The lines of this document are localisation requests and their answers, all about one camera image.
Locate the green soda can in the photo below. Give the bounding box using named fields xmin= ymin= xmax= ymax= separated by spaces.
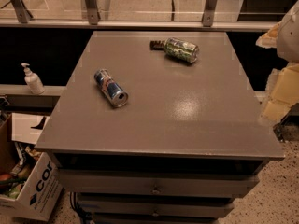
xmin=164 ymin=37 xmax=199 ymax=63

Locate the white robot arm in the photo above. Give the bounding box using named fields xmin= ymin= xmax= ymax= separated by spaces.
xmin=277 ymin=0 xmax=299 ymax=63

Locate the blue silver redbull can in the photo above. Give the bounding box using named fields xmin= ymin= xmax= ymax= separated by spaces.
xmin=94 ymin=69 xmax=128 ymax=107

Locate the grey drawer cabinet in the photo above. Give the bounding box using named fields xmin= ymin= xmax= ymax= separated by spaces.
xmin=37 ymin=32 xmax=283 ymax=224

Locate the dark brown snack bar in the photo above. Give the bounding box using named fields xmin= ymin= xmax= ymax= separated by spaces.
xmin=149 ymin=40 xmax=164 ymax=50

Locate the grey metal railing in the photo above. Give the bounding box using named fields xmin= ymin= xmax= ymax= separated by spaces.
xmin=0 ymin=0 xmax=275 ymax=32

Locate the white pump dispenser bottle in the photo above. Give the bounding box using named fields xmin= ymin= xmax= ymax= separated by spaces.
xmin=21 ymin=63 xmax=45 ymax=94

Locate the white cardboard box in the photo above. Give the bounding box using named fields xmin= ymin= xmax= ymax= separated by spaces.
xmin=0 ymin=113 xmax=62 ymax=221

